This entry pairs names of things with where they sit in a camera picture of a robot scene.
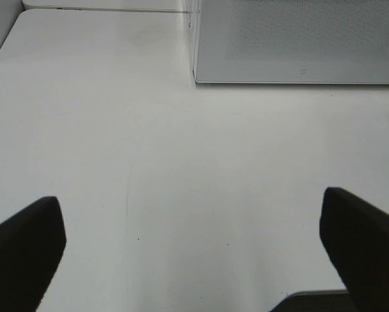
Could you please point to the white microwave door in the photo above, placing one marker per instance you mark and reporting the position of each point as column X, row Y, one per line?
column 329, row 42

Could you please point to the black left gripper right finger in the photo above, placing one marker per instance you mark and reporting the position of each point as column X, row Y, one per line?
column 355, row 235

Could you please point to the white microwave oven body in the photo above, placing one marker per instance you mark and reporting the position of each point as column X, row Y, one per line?
column 190, row 17

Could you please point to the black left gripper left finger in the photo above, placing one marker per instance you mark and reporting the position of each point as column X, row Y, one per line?
column 32, row 243

